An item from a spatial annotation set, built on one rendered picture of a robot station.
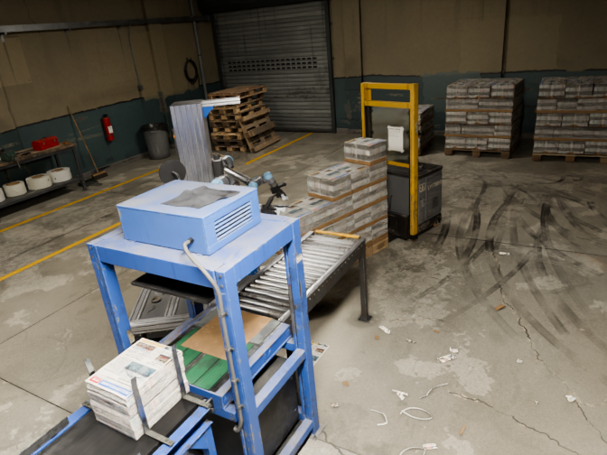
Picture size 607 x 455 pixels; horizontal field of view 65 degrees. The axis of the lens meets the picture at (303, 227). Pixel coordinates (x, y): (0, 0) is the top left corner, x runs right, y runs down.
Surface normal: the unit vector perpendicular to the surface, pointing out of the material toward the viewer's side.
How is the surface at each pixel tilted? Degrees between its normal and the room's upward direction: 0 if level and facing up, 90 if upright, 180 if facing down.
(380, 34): 90
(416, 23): 90
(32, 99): 90
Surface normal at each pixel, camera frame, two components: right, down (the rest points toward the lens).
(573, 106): -0.45, 0.39
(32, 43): 0.87, 0.12
